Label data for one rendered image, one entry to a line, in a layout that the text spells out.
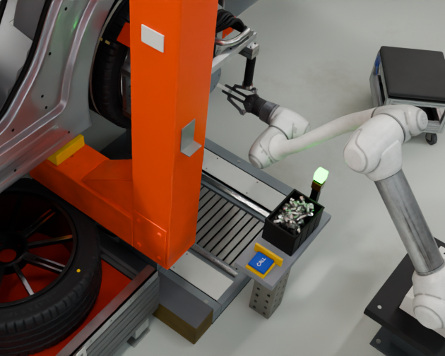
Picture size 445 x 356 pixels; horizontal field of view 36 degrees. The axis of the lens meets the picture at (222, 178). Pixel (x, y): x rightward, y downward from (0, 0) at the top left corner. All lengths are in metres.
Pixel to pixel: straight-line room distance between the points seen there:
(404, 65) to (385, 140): 1.54
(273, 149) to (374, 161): 0.54
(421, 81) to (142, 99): 2.06
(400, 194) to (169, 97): 0.88
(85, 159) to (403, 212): 1.13
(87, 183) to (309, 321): 1.14
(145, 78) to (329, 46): 2.59
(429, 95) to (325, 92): 0.65
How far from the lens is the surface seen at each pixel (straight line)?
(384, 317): 2.69
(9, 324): 2.35
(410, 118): 2.30
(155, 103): 1.85
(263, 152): 2.62
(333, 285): 3.08
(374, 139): 2.20
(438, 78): 3.72
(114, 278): 2.67
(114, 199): 2.35
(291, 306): 2.98
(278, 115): 2.72
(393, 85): 3.57
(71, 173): 2.47
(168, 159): 1.96
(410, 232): 2.34
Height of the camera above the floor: 2.50
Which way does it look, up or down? 48 degrees down
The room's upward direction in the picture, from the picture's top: 8 degrees clockwise
